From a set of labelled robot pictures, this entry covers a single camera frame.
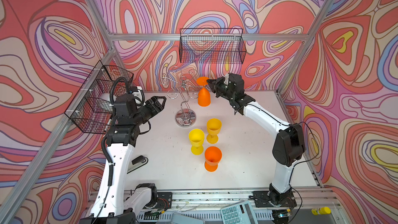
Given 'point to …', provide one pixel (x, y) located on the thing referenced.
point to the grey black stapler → (137, 163)
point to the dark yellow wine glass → (214, 126)
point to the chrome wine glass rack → (184, 116)
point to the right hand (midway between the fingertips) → (206, 82)
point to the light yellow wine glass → (196, 137)
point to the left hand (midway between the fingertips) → (163, 100)
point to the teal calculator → (241, 213)
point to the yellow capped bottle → (323, 210)
